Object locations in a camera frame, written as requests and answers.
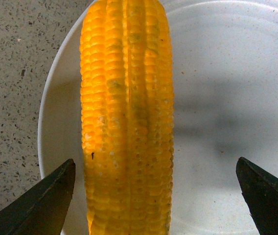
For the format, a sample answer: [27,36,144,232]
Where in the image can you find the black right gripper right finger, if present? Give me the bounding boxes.
[236,157,278,235]

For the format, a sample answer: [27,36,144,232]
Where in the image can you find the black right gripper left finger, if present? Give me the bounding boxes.
[0,159,75,235]

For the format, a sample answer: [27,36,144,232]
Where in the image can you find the yellow corn cob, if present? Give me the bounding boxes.
[80,0,174,235]

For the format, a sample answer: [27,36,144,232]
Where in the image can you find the light blue plate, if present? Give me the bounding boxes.
[37,0,278,235]

